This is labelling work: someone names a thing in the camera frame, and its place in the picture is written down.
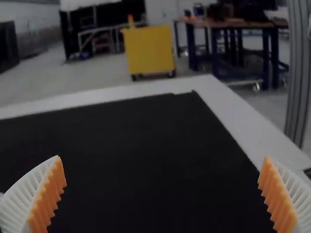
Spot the aluminium profile post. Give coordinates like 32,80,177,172
283,0,311,149

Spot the black shelf rack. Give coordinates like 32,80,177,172
59,0,147,61

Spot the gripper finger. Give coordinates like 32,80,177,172
0,155,68,233
257,155,311,233

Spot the blue frame workbench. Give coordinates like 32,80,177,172
173,17,290,92

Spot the yellow wheeled cabinet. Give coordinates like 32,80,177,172
120,15,177,82

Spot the black mat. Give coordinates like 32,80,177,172
0,89,303,233

